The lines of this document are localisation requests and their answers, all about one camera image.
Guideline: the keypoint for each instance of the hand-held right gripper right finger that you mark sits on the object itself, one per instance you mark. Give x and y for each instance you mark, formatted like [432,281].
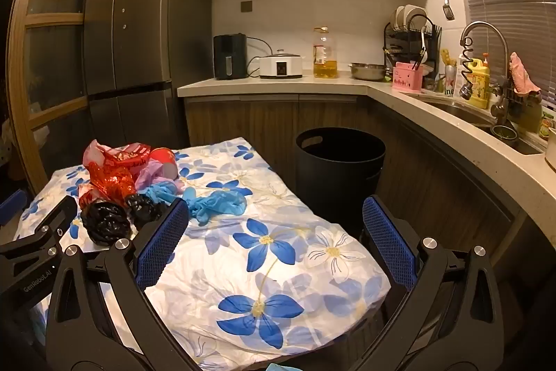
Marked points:
[391,245]

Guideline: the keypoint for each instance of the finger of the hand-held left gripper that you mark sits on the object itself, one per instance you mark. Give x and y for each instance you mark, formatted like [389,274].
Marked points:
[11,208]
[63,212]

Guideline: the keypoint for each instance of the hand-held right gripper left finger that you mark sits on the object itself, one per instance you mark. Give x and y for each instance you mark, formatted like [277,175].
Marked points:
[163,238]

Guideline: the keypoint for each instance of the black plastic bag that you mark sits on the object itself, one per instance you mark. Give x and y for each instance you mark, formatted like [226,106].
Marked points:
[104,223]
[145,210]

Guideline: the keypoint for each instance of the blue rubber glove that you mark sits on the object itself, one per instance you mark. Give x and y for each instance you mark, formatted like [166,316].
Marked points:
[213,206]
[160,195]

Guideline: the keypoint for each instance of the red foil wrapper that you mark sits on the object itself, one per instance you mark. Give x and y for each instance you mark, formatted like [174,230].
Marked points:
[113,182]

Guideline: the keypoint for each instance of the pink plastic bag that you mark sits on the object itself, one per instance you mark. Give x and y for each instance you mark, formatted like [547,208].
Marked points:
[152,177]

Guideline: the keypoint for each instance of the black round bin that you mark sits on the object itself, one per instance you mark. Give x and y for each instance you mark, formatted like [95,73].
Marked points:
[339,188]

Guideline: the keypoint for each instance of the red printed plastic bag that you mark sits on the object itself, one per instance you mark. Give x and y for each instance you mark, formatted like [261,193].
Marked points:
[124,156]

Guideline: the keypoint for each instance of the blue floral blanket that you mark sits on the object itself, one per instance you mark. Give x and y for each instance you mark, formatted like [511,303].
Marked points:
[243,279]

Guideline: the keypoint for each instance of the wooden base cabinet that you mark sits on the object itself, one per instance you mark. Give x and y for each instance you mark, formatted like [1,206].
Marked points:
[243,123]

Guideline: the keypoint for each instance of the steel sink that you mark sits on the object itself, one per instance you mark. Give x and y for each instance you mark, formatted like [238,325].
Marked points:
[464,112]

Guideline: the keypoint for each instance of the steel sink strainer cup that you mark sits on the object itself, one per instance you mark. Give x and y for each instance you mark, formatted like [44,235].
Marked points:
[504,134]

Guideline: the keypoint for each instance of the pink utensil holder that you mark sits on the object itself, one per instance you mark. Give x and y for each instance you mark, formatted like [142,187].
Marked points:
[406,80]

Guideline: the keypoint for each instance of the steel mixing bowl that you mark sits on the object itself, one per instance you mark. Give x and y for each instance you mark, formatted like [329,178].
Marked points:
[369,72]

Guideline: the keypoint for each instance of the yellow detergent bottle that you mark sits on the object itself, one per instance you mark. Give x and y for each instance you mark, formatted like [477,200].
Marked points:
[481,88]

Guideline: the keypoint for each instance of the grey steel refrigerator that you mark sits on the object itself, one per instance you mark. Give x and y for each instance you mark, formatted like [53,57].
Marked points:
[143,49]

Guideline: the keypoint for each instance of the white container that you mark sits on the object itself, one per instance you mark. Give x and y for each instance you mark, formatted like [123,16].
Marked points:
[551,153]

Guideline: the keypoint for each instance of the clear cooking oil bottle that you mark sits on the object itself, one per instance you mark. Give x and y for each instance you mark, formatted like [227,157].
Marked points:
[325,66]

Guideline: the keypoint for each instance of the black air fryer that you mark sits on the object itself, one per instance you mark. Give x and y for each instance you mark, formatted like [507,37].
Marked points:
[229,58]

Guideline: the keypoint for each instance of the wooden glass-panel door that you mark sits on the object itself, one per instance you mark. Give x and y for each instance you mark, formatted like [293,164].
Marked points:
[54,20]

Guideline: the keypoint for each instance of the white pump bottle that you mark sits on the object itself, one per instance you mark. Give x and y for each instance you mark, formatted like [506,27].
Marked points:
[459,64]

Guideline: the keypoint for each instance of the yellow brush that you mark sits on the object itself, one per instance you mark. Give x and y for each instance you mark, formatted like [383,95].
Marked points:
[446,57]

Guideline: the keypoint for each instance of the labelled glass jar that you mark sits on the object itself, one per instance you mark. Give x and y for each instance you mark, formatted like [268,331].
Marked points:
[548,127]

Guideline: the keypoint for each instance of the white ladle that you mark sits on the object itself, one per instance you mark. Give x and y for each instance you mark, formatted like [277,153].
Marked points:
[424,49]

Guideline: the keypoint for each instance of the black dish rack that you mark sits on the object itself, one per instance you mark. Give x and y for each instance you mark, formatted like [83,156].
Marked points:
[432,45]

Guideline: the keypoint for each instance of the white electric cooker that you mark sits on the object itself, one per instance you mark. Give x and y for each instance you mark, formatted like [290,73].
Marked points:
[280,69]

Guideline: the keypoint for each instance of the pink cloth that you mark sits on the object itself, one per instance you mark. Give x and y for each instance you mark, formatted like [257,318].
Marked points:
[521,75]

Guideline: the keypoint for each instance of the white plate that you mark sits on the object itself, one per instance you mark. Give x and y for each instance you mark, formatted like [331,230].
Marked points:
[399,18]

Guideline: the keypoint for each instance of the white bowl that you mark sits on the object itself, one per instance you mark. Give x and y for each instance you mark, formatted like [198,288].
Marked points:
[415,13]

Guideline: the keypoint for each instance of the steel spring faucet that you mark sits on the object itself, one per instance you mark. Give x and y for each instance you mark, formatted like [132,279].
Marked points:
[482,24]

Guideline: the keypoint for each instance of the dark wall socket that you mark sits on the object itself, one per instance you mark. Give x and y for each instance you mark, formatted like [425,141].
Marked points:
[246,6]

